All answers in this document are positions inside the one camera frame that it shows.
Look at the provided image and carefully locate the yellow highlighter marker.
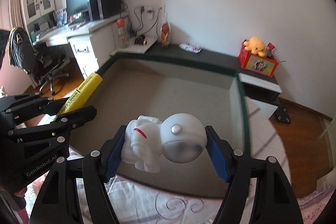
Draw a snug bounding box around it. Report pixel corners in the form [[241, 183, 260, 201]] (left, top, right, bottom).
[[57, 73, 102, 116]]

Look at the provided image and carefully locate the black office chair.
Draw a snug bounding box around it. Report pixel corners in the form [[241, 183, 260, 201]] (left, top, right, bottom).
[[7, 27, 69, 95]]

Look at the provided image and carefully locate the white striped tablecloth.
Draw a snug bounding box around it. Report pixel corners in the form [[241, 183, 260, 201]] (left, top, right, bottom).
[[24, 97, 292, 224]]

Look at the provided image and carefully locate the pink and green tray box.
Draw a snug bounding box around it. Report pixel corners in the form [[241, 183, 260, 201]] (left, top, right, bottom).
[[70, 58, 250, 198]]

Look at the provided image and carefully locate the black floor scale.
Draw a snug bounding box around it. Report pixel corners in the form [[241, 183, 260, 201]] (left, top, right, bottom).
[[274, 106, 291, 124]]

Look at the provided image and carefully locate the white desk with drawers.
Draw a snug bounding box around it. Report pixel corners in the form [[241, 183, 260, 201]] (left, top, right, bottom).
[[33, 12, 129, 78]]

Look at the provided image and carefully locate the white glass-door cabinet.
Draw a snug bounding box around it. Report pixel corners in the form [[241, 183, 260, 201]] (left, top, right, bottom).
[[19, 0, 56, 30]]

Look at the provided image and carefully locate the black and white low cabinet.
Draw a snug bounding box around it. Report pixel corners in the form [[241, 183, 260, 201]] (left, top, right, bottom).
[[110, 42, 282, 118]]

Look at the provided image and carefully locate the orange-lid water bottle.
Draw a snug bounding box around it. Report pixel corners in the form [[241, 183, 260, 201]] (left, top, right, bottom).
[[117, 18, 129, 48]]

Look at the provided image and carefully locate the black computer monitor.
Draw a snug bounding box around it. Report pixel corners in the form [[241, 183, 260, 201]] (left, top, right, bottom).
[[66, 0, 88, 19]]

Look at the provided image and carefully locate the red cartoon storage box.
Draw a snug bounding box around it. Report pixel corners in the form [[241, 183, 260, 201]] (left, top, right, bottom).
[[238, 44, 279, 78]]

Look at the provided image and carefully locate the orange snack bag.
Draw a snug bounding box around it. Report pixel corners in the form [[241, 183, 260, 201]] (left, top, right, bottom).
[[160, 22, 171, 47]]

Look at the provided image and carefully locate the yellow plush octopus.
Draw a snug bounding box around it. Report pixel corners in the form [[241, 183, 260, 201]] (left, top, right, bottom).
[[243, 36, 266, 57]]

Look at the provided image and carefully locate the flat snack packet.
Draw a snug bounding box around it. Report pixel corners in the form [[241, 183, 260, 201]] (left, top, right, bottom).
[[179, 43, 202, 54]]

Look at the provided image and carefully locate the white wall power outlet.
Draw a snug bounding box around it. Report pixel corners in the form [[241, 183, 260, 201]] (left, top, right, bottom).
[[140, 5, 165, 19]]

